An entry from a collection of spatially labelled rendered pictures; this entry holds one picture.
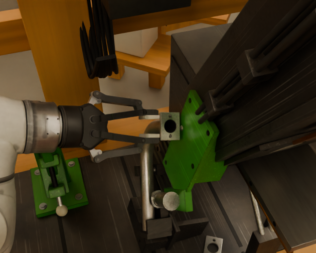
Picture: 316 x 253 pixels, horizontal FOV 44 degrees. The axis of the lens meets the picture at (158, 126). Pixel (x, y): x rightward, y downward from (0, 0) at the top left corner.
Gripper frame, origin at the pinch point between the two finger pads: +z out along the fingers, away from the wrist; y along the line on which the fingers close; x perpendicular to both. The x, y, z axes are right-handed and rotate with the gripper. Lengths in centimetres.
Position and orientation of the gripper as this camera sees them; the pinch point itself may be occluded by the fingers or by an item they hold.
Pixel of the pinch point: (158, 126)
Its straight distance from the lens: 78.3
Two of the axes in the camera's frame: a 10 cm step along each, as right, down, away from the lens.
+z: 8.7, 0.0, 4.9
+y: -0.1, -10.0, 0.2
